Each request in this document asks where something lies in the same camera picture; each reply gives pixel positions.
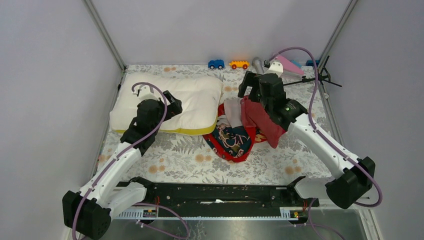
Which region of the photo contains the pink wedge block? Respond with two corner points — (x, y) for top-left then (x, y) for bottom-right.
(274, 55), (305, 79)

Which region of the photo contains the white pillow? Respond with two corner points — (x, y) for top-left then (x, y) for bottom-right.
(109, 73), (223, 136)

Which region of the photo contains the blue toy car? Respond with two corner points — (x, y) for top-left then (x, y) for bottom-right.
(207, 59), (225, 70)

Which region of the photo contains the floral tablecloth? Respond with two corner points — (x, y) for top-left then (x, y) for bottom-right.
(95, 65), (333, 185)

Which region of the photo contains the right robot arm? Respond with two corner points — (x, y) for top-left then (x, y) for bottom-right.
(238, 71), (376, 209)

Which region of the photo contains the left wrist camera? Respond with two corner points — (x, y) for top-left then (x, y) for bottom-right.
(135, 84), (160, 102)

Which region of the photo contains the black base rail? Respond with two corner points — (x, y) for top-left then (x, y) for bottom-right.
(131, 177), (320, 220)

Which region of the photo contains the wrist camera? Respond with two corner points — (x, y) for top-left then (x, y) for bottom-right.
(135, 84), (160, 102)
(264, 60), (284, 77)

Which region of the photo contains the black tripod stand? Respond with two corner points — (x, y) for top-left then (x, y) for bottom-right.
(283, 55), (342, 87)

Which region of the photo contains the orange toy car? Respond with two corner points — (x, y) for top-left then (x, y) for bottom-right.
(229, 60), (250, 70)

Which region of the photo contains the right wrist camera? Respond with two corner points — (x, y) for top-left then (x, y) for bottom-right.
(264, 60), (284, 77)

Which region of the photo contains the light blue block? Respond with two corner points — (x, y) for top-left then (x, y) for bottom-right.
(290, 60), (302, 68)

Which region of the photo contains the grey microphone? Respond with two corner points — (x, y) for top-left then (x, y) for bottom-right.
(251, 57), (265, 75)

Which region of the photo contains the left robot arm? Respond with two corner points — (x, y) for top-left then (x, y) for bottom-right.
(62, 90), (183, 240)

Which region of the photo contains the red printed pillowcase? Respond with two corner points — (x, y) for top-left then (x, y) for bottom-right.
(203, 96), (287, 163)

